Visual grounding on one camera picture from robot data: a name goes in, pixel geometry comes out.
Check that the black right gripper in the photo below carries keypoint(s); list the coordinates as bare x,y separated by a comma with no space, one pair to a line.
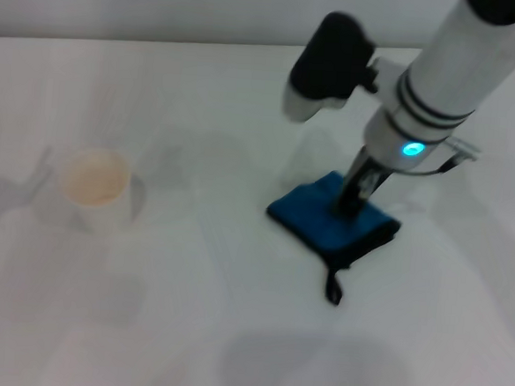
357,191

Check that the blue rag with black trim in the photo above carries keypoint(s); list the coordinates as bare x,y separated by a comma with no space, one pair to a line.
313,219

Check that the white paper cup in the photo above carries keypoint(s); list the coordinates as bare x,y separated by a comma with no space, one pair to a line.
95,181

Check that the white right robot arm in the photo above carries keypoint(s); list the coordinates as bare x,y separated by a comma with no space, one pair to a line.
456,74

